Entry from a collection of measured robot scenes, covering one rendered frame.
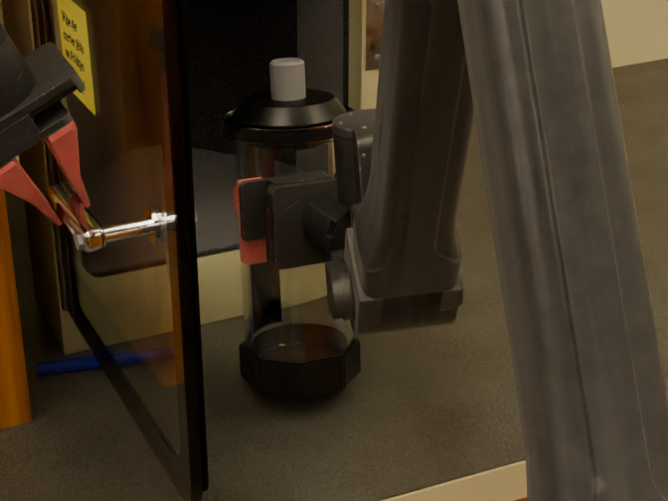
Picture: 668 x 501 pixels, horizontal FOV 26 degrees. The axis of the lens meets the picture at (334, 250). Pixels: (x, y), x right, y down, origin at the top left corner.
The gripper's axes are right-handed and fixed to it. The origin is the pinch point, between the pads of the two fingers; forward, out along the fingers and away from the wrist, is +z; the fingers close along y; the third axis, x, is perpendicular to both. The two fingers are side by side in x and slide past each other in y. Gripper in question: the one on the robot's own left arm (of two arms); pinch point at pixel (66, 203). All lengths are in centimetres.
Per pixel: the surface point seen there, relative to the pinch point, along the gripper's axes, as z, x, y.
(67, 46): -4.0, -12.6, -6.5
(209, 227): 24.7, -26.3, -9.9
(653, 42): 63, -63, -78
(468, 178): 46, -39, -39
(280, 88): 8.3, -11.7, -19.1
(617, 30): 58, -63, -74
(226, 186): 26.6, -33.7, -14.0
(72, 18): -6.6, -10.4, -7.7
